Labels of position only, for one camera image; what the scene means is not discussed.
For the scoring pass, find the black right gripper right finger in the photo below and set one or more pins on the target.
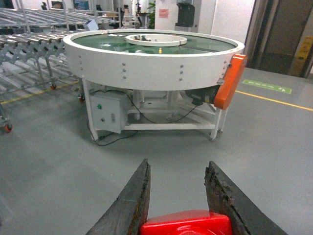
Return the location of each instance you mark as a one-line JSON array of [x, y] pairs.
[[225, 197]]

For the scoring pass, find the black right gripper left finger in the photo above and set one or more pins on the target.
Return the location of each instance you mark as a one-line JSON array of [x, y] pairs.
[[129, 211]]

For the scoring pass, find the red toy block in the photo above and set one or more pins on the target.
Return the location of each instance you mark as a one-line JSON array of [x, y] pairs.
[[192, 222]]

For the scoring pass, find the white control box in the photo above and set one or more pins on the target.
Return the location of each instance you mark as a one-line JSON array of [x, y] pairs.
[[109, 111]]

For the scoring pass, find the orange motor cover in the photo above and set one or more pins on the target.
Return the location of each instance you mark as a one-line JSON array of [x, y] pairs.
[[231, 79]]

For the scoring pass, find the white round rotary table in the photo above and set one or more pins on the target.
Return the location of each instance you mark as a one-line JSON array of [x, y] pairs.
[[170, 77]]

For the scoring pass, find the expandable roller conveyor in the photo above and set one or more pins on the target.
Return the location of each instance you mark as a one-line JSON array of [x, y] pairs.
[[32, 51]]

